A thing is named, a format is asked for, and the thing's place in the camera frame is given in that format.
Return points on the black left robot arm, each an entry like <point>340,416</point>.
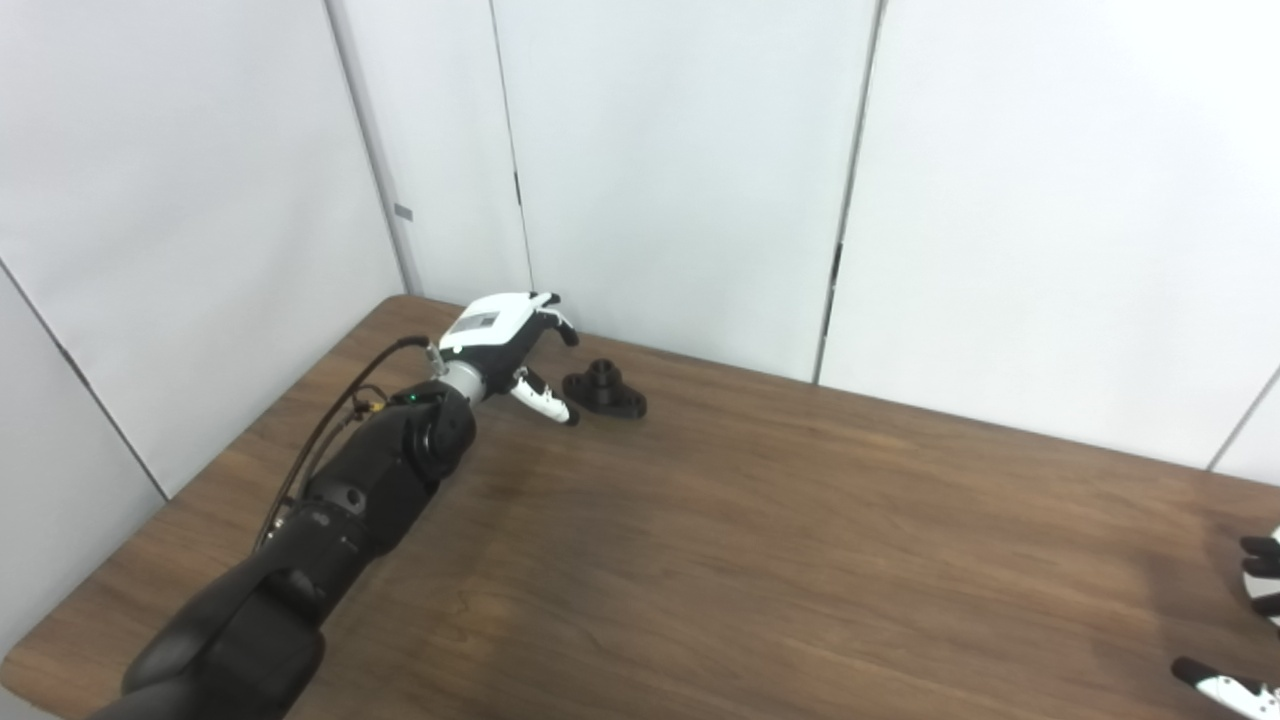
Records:
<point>330,540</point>

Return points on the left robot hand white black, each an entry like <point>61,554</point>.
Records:
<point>490,335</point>

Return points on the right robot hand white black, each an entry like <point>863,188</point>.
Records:
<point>1250,695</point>

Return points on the black flanged holder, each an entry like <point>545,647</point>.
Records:
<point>605,390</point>

